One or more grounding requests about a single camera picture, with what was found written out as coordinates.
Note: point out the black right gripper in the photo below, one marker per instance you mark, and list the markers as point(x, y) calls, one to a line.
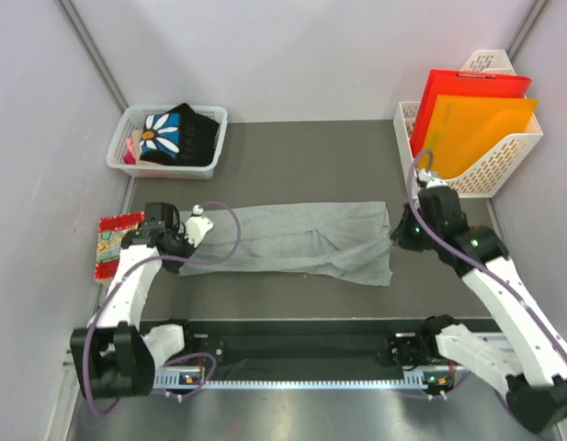
point(400, 234)

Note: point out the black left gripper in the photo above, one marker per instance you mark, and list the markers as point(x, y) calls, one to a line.
point(178, 233)

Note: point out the grey t shirt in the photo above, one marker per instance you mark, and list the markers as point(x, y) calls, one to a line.
point(349, 241)

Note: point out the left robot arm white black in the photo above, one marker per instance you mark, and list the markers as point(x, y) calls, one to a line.
point(113, 359)

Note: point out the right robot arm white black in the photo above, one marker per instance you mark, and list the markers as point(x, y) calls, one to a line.
point(532, 379)

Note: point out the red green patterned book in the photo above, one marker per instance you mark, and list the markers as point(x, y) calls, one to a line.
point(111, 231)

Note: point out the white file organizer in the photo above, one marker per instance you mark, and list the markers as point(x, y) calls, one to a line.
point(488, 174)

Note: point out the orange folder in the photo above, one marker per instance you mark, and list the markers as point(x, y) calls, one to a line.
point(467, 135)

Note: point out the pink beige folded cloths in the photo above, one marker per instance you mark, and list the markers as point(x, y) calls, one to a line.
point(133, 153)

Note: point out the black daisy print t shirt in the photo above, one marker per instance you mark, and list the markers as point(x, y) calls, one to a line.
point(179, 137)

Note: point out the white plastic basket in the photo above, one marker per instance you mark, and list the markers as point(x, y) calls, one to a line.
point(133, 119)

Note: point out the red folder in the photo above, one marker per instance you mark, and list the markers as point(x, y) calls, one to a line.
point(463, 89)

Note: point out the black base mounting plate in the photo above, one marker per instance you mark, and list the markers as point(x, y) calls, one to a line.
point(309, 349)

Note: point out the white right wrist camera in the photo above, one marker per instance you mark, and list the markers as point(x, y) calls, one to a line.
point(428, 179)

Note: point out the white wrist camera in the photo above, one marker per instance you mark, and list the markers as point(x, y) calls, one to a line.
point(197, 226)
point(428, 179)

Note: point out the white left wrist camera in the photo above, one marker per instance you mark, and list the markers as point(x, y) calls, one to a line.
point(197, 226)

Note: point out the grey slotted cable duct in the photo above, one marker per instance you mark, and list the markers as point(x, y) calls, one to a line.
point(176, 379)

